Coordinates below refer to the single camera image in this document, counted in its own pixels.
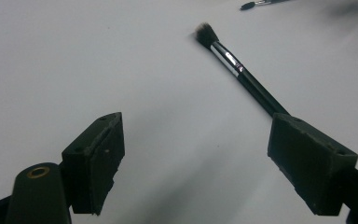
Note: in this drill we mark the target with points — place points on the small thin makeup brush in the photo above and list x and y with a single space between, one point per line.
248 5

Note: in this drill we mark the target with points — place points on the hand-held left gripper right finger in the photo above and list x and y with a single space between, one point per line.
310 168

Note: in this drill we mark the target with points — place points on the black fluffy makeup brush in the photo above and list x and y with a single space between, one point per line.
254 85

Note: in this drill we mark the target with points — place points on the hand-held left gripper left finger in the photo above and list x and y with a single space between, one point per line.
93 161

